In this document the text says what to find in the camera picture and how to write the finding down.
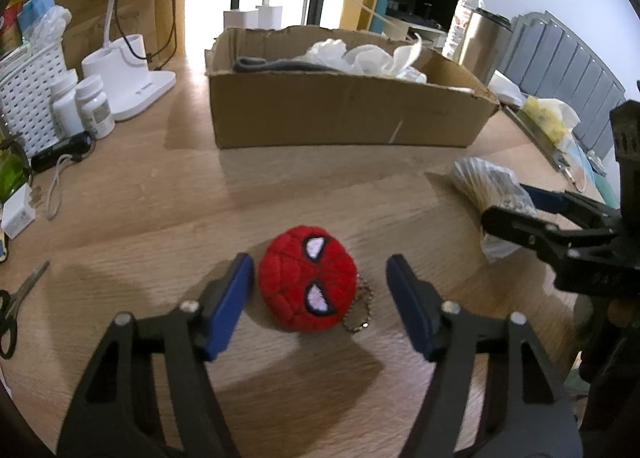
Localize brown carton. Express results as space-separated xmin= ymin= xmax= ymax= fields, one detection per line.
xmin=55 ymin=0 xmax=173 ymax=74

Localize blue tissue packet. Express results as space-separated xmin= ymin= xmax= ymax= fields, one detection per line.
xmin=17 ymin=0 xmax=73 ymax=42

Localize white perforated basket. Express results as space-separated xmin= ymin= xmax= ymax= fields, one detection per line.
xmin=0 ymin=33 xmax=68 ymax=159

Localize stainless steel tumbler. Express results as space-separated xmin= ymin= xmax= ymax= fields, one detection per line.
xmin=457 ymin=8 xmax=513 ymax=84

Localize white desk lamp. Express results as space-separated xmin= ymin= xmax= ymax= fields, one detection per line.
xmin=81 ymin=0 xmax=177 ymax=121

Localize black charging cable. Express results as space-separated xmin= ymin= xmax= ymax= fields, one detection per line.
xmin=117 ymin=0 xmax=241 ymax=69

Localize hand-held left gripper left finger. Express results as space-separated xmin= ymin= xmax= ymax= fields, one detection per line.
xmin=56 ymin=252 xmax=256 ymax=458

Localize clear water bottle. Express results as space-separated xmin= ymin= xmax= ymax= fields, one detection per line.
xmin=442 ymin=0 xmax=487 ymax=59

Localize grey cloth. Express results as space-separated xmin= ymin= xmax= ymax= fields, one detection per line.
xmin=234 ymin=57 xmax=331 ymax=74

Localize black handled scissors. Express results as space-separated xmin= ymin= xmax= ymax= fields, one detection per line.
xmin=0 ymin=259 xmax=51 ymax=360

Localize red spider plush keychain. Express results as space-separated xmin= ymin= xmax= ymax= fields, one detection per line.
xmin=257 ymin=224 xmax=376 ymax=336

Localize black flashlight with strap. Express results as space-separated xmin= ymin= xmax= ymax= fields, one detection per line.
xmin=30 ymin=131 xmax=96 ymax=221

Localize cardboard box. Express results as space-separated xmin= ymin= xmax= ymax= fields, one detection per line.
xmin=205 ymin=26 xmax=501 ymax=149

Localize clear plastic bag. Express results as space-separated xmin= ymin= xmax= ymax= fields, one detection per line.
xmin=452 ymin=157 xmax=538 ymax=264

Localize yellow cloth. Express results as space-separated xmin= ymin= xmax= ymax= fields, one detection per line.
xmin=520 ymin=96 xmax=581 ymax=149

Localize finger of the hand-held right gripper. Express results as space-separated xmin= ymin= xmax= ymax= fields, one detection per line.
xmin=520 ymin=183 xmax=622 ymax=234
xmin=481 ymin=205 xmax=619 ymax=265

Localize white phone cable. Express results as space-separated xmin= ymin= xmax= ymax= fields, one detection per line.
xmin=562 ymin=165 xmax=588 ymax=191

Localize crumpled white tissue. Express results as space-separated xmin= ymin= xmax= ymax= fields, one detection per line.
xmin=345 ymin=40 xmax=428 ymax=82

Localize white pill bottle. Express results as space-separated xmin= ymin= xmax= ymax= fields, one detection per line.
xmin=75 ymin=74 xmax=116 ymax=139
xmin=49 ymin=69 xmax=86 ymax=139

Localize grey padded headboard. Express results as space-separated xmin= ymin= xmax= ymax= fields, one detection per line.
xmin=500 ymin=11 xmax=627 ymax=161

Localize white towel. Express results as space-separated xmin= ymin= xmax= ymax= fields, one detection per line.
xmin=295 ymin=38 xmax=351 ymax=72

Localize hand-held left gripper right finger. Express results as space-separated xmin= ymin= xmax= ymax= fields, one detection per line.
xmin=385 ymin=253 xmax=583 ymax=458

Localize white plug adapter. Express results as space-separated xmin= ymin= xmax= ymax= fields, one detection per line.
xmin=0 ymin=189 xmax=40 ymax=239

